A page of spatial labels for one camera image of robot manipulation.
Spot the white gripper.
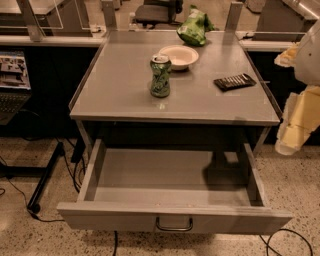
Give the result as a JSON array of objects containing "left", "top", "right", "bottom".
[{"left": 274, "top": 20, "right": 320, "bottom": 155}]

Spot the green soda can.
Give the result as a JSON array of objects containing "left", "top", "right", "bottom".
[{"left": 150, "top": 53, "right": 171, "bottom": 98}]

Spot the open grey top drawer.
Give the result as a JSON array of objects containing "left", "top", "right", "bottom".
[{"left": 57, "top": 141, "right": 292, "bottom": 235}]

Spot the black snack bar wrapper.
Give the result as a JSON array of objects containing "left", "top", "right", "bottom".
[{"left": 213, "top": 73, "right": 256, "bottom": 92}]

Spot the green chip bag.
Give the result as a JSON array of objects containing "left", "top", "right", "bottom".
[{"left": 176, "top": 5, "right": 215, "bottom": 47}]

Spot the white bowl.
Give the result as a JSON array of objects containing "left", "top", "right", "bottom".
[{"left": 160, "top": 45, "right": 199, "bottom": 71}]

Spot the black office chair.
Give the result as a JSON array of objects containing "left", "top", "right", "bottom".
[{"left": 135, "top": 0, "right": 183, "bottom": 27}]

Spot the black desk leg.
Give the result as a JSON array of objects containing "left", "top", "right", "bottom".
[{"left": 27, "top": 142, "right": 64, "bottom": 214}]

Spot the black floor cable right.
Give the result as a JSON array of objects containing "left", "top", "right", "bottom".
[{"left": 259, "top": 228, "right": 314, "bottom": 256}]

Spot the black floor cable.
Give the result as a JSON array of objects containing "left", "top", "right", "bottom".
[
  {"left": 259, "top": 228, "right": 314, "bottom": 256},
  {"left": 0, "top": 156, "right": 65, "bottom": 224}
]

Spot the black drawer handle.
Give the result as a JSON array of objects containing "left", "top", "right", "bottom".
[{"left": 155, "top": 217, "right": 193, "bottom": 232}]

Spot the black cable under drawer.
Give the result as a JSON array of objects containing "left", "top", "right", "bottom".
[{"left": 112, "top": 230, "right": 119, "bottom": 256}]

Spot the black floor cable left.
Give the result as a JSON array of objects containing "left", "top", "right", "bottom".
[{"left": 0, "top": 156, "right": 65, "bottom": 224}]

